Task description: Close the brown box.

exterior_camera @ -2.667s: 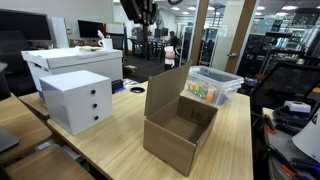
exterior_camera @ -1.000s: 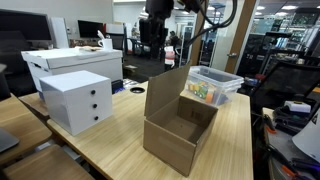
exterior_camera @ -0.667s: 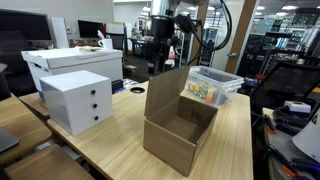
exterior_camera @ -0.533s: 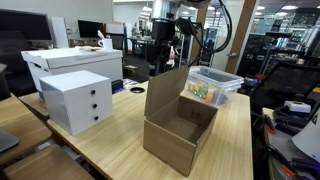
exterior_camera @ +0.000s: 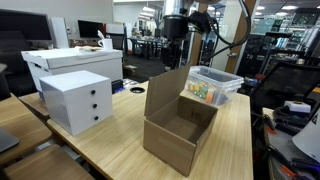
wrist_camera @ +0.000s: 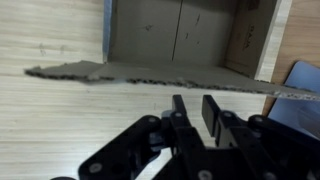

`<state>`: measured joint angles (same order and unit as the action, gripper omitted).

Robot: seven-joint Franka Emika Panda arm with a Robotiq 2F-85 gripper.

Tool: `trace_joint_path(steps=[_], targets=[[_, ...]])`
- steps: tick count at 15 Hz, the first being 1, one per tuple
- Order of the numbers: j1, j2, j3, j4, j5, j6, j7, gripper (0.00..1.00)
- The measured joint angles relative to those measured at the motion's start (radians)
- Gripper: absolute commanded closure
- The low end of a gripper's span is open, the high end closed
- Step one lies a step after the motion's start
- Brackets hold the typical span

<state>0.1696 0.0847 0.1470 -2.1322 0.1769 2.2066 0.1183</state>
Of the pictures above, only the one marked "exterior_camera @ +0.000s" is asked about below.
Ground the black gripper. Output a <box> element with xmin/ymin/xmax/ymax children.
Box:
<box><xmin>162</xmin><ymin>14</ymin><xmax>190</xmax><ymax>70</ymax></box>

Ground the brown cardboard box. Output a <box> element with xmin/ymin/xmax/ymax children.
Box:
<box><xmin>143</xmin><ymin>64</ymin><xmax>219</xmax><ymax>178</ymax></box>

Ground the large white lidded box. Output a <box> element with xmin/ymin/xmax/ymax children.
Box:
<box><xmin>20</xmin><ymin>47</ymin><xmax>124</xmax><ymax>93</ymax></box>

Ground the white three-knob drawer box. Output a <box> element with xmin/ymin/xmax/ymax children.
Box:
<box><xmin>39</xmin><ymin>69</ymin><xmax>114</xmax><ymax>137</ymax></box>

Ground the white door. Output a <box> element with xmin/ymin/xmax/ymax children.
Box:
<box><xmin>210</xmin><ymin>0</ymin><xmax>243</xmax><ymax>72</ymax></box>

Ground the clear plastic bag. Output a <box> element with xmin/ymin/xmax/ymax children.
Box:
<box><xmin>122</xmin><ymin>77</ymin><xmax>139</xmax><ymax>90</ymax></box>

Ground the orange toy block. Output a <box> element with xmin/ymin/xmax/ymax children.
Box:
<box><xmin>205</xmin><ymin>92</ymin><xmax>215</xmax><ymax>104</ymax></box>

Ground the black chair white armrest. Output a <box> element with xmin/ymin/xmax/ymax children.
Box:
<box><xmin>111</xmin><ymin>34</ymin><xmax>125</xmax><ymax>51</ymax></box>

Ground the clear plastic storage bin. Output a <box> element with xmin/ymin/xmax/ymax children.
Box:
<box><xmin>184</xmin><ymin>65</ymin><xmax>245</xmax><ymax>108</ymax></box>

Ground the blue toy block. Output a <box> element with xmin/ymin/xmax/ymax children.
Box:
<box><xmin>213</xmin><ymin>92</ymin><xmax>229</xmax><ymax>105</ymax></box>

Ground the dark printed snack bag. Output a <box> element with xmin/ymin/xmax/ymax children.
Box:
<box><xmin>110</xmin><ymin>79</ymin><xmax>125</xmax><ymax>95</ymax></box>

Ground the white mug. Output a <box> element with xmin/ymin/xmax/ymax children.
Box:
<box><xmin>97</xmin><ymin>38</ymin><xmax>114</xmax><ymax>52</ymax></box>

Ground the black mesh chair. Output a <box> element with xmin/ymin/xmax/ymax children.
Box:
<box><xmin>250</xmin><ymin>61</ymin><xmax>320</xmax><ymax>116</ymax></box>

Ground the white upright panel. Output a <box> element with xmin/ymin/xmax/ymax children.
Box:
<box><xmin>49</xmin><ymin>16</ymin><xmax>70</xmax><ymax>50</ymax></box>

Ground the white small device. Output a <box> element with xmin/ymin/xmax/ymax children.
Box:
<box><xmin>284</xmin><ymin>100</ymin><xmax>312</xmax><ymax>114</ymax></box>

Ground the white paper sheet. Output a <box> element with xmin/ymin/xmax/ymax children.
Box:
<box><xmin>292</xmin><ymin>109</ymin><xmax>320</xmax><ymax>164</ymax></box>

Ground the grey laptop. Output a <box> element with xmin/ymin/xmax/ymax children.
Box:
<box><xmin>0</xmin><ymin>128</ymin><xmax>20</xmax><ymax>154</ymax></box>

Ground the narrow wooden post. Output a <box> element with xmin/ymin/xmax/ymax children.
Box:
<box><xmin>189</xmin><ymin>3</ymin><xmax>208</xmax><ymax>66</ymax></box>

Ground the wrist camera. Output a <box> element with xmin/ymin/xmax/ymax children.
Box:
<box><xmin>189</xmin><ymin>10</ymin><xmax>213</xmax><ymax>34</ymax></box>

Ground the black cable grommet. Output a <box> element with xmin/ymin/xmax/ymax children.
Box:
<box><xmin>129</xmin><ymin>86</ymin><xmax>146</xmax><ymax>94</ymax></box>

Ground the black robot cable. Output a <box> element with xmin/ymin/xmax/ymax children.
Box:
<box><xmin>199</xmin><ymin>0</ymin><xmax>253</xmax><ymax>64</ymax></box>

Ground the black wall-side monitor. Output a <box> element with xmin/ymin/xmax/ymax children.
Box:
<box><xmin>77</xmin><ymin>19</ymin><xmax>105</xmax><ymax>39</ymax></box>

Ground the black cable bundle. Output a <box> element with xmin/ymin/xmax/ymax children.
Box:
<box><xmin>272</xmin><ymin>105</ymin><xmax>318</xmax><ymax>136</ymax></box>

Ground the black monitor white frame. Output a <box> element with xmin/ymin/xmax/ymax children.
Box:
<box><xmin>0</xmin><ymin>8</ymin><xmax>53</xmax><ymax>43</ymax></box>

